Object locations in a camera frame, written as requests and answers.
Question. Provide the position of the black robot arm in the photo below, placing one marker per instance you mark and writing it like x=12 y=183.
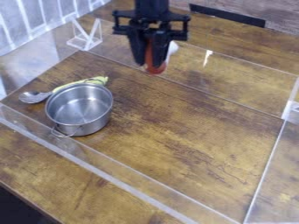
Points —
x=147 y=6

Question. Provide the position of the clear acrylic triangular stand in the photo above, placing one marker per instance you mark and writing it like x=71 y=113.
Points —
x=86 y=40

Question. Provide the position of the red plush mushroom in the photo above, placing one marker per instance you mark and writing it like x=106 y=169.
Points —
x=155 y=66

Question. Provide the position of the spoon with yellow-green handle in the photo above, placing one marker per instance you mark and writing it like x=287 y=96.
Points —
x=35 y=97

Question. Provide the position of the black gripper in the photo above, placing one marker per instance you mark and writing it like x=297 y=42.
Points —
x=166 y=26

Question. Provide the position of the black bar in background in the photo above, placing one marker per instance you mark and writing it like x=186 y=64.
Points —
x=247 y=20

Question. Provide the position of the silver metal pot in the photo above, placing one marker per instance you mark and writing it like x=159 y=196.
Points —
x=79 y=110

